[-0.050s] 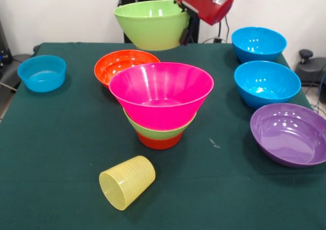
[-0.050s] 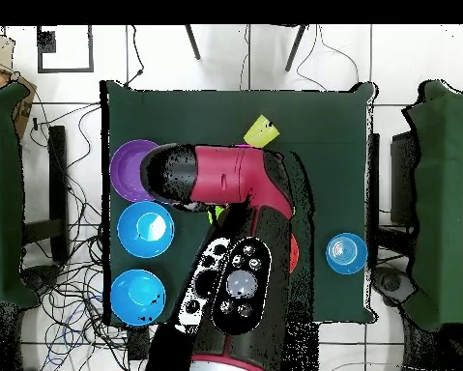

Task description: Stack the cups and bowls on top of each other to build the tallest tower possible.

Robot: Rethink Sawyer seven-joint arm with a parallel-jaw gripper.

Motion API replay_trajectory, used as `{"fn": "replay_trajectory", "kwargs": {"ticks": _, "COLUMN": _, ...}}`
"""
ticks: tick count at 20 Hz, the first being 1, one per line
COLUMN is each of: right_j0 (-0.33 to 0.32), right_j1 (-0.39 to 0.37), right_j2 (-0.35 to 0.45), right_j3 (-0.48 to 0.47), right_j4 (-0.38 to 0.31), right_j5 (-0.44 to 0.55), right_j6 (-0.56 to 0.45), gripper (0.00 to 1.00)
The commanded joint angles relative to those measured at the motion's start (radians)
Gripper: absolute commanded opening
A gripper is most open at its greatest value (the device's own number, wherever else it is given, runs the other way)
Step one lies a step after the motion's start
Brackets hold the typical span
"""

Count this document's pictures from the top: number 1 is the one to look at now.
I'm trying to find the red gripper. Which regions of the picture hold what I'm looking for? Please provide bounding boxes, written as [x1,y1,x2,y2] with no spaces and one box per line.
[167,0,235,46]

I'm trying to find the green bowl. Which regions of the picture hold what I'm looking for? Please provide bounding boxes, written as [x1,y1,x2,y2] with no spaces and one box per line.
[123,107,198,140]
[114,0,191,52]

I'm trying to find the large pink bowl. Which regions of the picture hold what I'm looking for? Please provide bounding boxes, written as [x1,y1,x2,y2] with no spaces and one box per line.
[108,62,215,131]

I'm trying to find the small orange bowl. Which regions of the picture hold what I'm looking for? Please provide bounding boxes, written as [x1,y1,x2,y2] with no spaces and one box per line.
[137,132,183,150]

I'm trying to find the yellow plastic cup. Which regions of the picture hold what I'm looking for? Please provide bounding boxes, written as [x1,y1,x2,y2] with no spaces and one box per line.
[99,155,156,211]

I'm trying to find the large blue bowl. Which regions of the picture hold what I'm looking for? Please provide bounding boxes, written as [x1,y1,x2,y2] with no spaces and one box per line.
[233,60,302,110]
[231,27,288,62]

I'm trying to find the large orange-red bowl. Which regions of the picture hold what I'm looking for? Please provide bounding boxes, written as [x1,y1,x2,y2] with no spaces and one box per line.
[94,49,161,89]

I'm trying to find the black stand with knob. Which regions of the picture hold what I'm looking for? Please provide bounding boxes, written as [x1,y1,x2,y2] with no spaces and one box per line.
[295,48,326,84]

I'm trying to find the purple bowl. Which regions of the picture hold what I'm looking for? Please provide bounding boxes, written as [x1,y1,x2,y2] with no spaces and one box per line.
[250,103,326,168]

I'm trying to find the small blue bowl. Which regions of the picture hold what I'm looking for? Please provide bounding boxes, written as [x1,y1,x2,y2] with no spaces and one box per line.
[17,55,67,92]

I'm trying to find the dark green tablecloth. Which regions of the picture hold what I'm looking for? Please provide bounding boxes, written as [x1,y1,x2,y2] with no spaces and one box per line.
[0,41,326,230]

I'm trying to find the black equipment box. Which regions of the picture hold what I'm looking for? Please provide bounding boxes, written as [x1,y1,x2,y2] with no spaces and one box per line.
[0,20,13,65]

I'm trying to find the black hanging cable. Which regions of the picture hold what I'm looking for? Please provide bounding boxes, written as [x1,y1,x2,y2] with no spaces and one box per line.
[203,15,231,44]

